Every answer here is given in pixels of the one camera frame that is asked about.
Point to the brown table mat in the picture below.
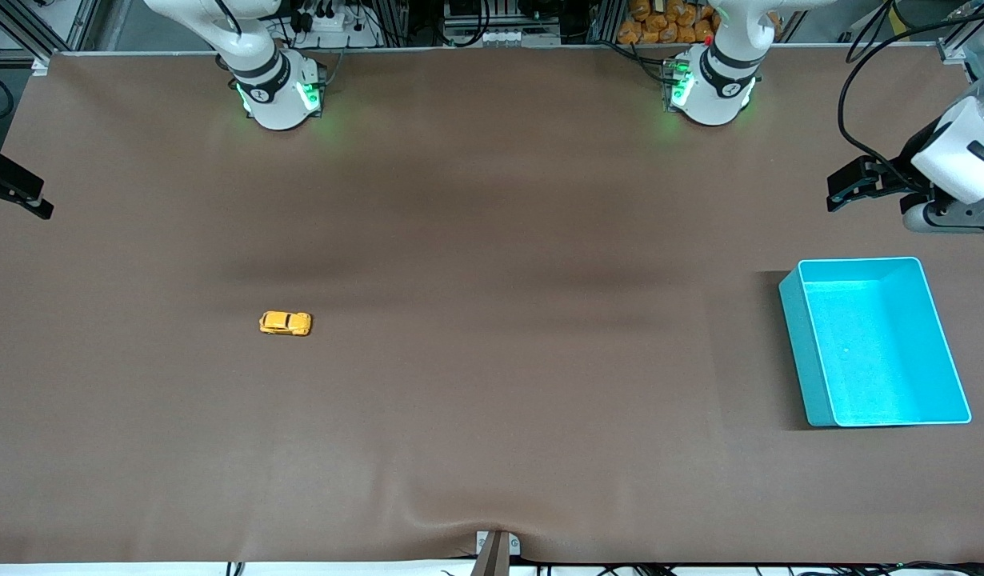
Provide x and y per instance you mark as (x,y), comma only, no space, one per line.
(492,320)

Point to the yellow beetle toy car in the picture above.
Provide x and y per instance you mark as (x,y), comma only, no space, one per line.
(284,323)

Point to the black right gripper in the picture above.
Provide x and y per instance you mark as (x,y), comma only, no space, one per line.
(6,186)

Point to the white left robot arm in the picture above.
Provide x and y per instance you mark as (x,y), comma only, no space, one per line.
(716,88)

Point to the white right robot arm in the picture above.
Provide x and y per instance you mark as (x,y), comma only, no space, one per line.
(280,100)

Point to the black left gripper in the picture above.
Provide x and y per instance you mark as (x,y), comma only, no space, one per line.
(897,178)

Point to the white power strip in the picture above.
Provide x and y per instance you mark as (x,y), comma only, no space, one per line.
(332,22)

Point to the cyan plastic bin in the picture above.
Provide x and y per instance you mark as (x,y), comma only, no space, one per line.
(884,352)

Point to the orange packaged snacks pile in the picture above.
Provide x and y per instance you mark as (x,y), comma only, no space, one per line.
(660,24)

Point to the white connector block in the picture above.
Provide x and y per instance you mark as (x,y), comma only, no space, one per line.
(504,38)

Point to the aluminium frame rail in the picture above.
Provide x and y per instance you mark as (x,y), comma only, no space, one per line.
(954,52)
(16,32)

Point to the silver table clamp bracket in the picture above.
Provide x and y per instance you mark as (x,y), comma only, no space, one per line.
(498,560)

